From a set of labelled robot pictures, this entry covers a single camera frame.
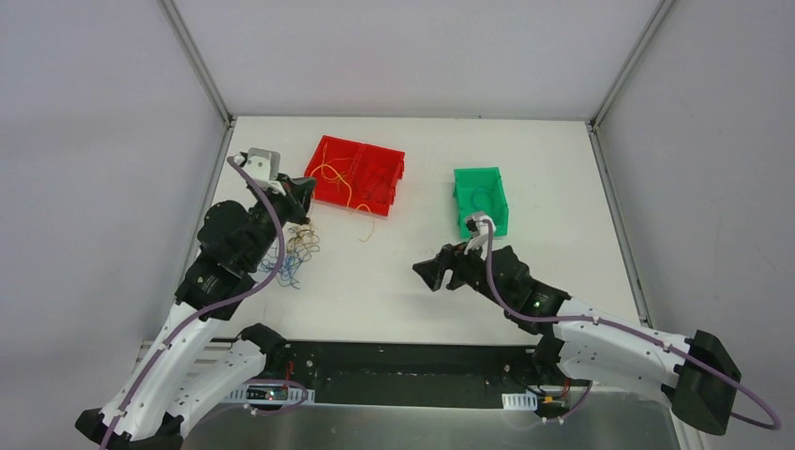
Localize yellow wires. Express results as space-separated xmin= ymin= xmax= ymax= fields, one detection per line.
xmin=308 ymin=157 xmax=377 ymax=245

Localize coloured wire bundle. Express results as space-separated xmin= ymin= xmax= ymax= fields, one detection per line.
xmin=257 ymin=223 xmax=323 ymax=291

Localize thin black wire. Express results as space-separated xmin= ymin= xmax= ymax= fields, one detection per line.
xmin=360 ymin=164 xmax=396 ymax=203

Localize green plastic bin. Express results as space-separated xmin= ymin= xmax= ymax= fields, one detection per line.
xmin=453 ymin=167 xmax=509 ymax=238

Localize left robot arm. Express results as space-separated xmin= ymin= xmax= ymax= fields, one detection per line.
xmin=75 ymin=173 xmax=317 ymax=449

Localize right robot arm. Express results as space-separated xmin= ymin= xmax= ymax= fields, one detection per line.
xmin=412 ymin=244 xmax=742 ymax=436

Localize red plastic bin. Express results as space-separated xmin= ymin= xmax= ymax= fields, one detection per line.
xmin=304 ymin=135 xmax=405 ymax=217

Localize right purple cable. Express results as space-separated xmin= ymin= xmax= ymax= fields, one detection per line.
xmin=481 ymin=217 xmax=783 ymax=431

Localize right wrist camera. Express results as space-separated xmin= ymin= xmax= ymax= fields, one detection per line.
xmin=464 ymin=211 xmax=496 ymax=253

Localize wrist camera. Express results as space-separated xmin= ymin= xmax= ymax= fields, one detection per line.
xmin=239 ymin=147 xmax=284 ymax=193
xmin=464 ymin=211 xmax=496 ymax=253

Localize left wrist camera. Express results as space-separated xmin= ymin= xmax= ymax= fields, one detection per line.
xmin=239 ymin=147 xmax=284 ymax=193

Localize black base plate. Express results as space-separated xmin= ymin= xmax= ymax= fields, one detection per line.
xmin=259 ymin=340 xmax=565 ymax=409

